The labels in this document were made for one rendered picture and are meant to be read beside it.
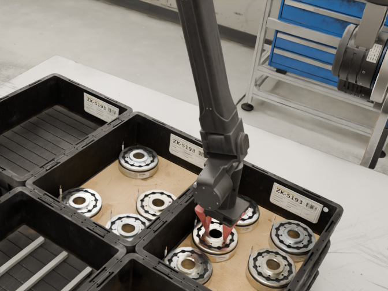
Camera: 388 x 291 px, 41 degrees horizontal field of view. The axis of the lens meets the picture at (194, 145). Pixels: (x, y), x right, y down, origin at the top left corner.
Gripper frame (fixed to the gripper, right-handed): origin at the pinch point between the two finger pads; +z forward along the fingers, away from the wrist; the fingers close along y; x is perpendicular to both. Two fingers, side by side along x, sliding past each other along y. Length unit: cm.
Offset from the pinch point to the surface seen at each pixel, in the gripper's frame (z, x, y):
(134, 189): 3.9, 2.4, -25.3
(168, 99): 17, 61, -56
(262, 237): 4.1, 9.1, 7.6
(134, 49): 85, 194, -180
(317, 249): -5.8, 3.9, 21.2
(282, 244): 1.0, 6.9, 13.1
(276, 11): 54, 266, -107
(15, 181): -5.7, -21.0, -39.5
